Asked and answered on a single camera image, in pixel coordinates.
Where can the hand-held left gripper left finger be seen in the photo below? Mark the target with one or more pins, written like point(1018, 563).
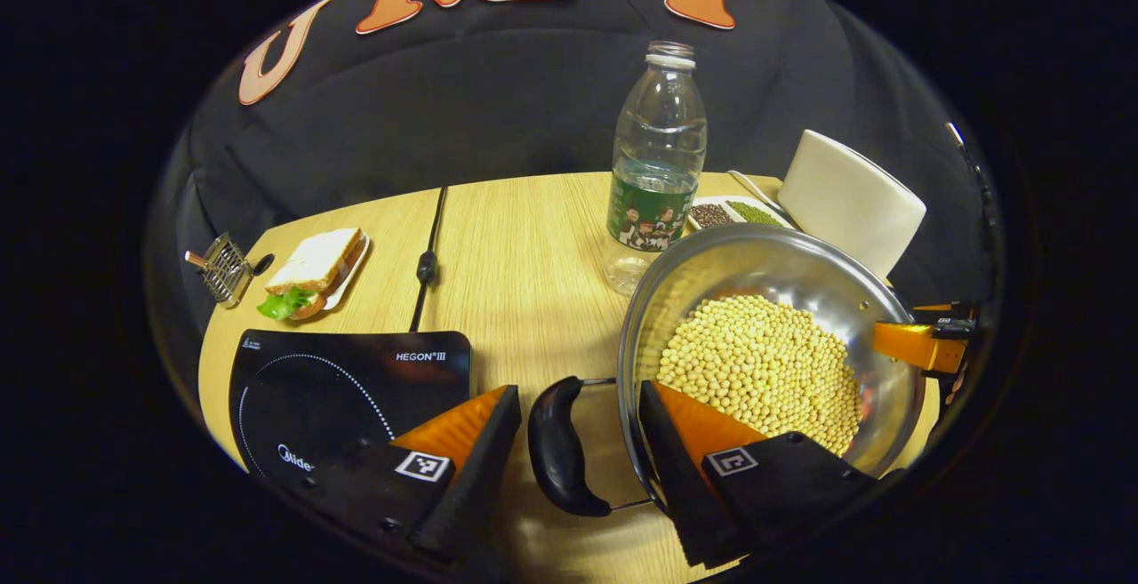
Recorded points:
point(480, 477)

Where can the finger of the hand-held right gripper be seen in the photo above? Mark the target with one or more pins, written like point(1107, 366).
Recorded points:
point(911, 344)
point(956, 328)

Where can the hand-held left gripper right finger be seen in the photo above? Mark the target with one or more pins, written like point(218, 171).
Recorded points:
point(685, 486)

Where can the stainless steel pot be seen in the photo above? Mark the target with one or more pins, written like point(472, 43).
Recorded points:
point(782, 273)

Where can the black induction cooktop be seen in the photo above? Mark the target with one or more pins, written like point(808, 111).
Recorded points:
point(302, 388)

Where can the white toaster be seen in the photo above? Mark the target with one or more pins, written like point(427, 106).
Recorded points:
point(845, 202)

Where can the pile of soybeans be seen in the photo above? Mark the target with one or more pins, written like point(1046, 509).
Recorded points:
point(756, 362)

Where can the white spoon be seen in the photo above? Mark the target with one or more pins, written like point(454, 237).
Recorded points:
point(747, 186)

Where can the white divided bean dish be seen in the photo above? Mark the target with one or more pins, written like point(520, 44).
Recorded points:
point(720, 213)

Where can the small white plate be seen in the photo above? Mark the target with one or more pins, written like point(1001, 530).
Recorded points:
point(354, 277)

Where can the sandwich with lettuce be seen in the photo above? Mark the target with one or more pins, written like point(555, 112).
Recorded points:
point(311, 260)

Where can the clear plastic water bottle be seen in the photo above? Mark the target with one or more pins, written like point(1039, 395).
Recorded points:
point(658, 148)

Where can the wooden stick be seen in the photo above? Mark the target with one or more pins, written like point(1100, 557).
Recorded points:
point(194, 257)

